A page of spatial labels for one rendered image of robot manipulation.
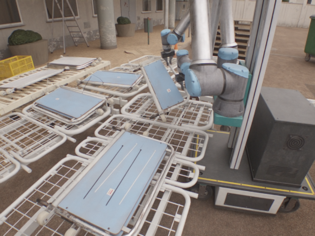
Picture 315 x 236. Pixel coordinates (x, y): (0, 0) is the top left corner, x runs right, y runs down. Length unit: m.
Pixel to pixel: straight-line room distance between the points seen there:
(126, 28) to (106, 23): 3.25
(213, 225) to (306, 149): 0.84
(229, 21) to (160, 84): 0.76
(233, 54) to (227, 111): 0.54
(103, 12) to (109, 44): 1.08
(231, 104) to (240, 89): 0.09
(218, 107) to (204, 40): 0.38
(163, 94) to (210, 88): 0.72
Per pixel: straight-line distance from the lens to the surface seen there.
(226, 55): 1.55
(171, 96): 1.65
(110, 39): 7.67
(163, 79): 1.85
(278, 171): 1.55
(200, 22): 1.12
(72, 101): 2.11
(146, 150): 1.32
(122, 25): 10.73
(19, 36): 6.42
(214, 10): 1.33
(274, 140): 1.37
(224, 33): 1.73
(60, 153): 2.38
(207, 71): 1.04
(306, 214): 2.03
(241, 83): 1.12
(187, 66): 1.38
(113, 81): 2.57
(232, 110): 1.16
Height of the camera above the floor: 1.40
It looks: 30 degrees down
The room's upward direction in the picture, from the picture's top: straight up
